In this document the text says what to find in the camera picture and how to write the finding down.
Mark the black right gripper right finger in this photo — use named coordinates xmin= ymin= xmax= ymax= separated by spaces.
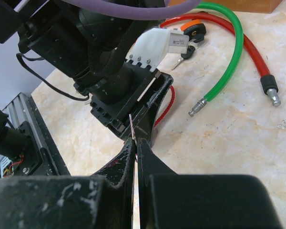
xmin=137 ymin=138 xmax=282 ymax=229

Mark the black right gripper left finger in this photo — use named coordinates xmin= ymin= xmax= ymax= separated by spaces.
xmin=0 ymin=138 xmax=135 ymax=229

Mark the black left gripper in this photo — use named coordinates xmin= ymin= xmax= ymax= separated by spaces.
xmin=73 ymin=62 xmax=174 ymax=146

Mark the small silver key pair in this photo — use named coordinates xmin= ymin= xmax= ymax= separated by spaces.
xmin=129 ymin=114 xmax=136 ymax=141

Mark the red cable padlock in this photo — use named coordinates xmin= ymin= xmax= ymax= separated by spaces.
xmin=153 ymin=85 xmax=177 ymax=126

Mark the black head key bunch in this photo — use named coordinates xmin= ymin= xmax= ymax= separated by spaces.
xmin=171 ymin=34 xmax=204 ymax=70

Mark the orange black padlock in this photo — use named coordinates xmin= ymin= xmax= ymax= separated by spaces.
xmin=180 ymin=20 xmax=206 ymax=39

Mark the red cable lock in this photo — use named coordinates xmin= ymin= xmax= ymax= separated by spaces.
xmin=160 ymin=11 xmax=281 ymax=107

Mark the green cable lock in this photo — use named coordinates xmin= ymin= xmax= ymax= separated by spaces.
xmin=187 ymin=2 xmax=235 ymax=117

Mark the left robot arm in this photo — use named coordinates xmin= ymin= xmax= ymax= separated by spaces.
xmin=0 ymin=0 xmax=173 ymax=143

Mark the wooden compartment tray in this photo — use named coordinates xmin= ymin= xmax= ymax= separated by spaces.
xmin=168 ymin=0 xmax=283 ymax=14

